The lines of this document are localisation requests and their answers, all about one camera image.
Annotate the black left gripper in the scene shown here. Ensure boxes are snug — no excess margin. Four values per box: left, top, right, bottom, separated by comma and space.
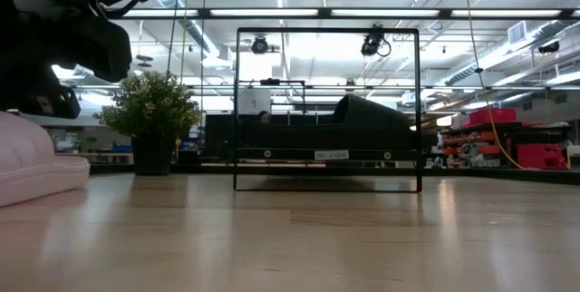
0, 0, 132, 119

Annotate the pink slide sandal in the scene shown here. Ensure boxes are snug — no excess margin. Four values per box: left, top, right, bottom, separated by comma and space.
0, 110, 91, 209

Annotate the black slide sandal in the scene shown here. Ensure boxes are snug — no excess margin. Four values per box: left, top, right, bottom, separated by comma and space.
238, 93, 439, 151

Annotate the potted artificial green plant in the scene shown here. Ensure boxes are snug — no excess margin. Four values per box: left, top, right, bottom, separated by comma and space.
92, 70, 203, 177

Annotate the round black ceiling device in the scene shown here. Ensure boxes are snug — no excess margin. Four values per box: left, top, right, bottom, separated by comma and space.
250, 34, 270, 55

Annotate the black overhead light bar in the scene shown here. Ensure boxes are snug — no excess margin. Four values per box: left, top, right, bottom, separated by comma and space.
108, 7, 580, 22

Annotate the white box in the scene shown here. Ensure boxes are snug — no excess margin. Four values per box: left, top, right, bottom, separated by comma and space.
238, 88, 272, 115

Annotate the red storage bin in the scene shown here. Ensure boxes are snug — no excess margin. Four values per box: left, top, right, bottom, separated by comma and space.
459, 107, 518, 129
516, 142, 568, 170

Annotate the black storage rack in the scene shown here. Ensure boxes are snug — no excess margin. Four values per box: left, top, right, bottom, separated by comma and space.
441, 122, 573, 170

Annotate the black overhead camera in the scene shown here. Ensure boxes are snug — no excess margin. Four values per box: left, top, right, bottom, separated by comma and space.
360, 23, 392, 58

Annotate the yellow hanging cable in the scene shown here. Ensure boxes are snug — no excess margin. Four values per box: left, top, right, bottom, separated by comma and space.
460, 0, 529, 170

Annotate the silver ventilation duct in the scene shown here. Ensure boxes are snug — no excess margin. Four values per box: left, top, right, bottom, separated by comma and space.
153, 0, 235, 69

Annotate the black wire frame shelf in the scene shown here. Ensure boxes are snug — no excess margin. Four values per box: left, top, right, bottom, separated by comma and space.
232, 26, 424, 194

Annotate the black table edge rail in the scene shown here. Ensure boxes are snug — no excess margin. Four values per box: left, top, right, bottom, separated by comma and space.
88, 163, 580, 187

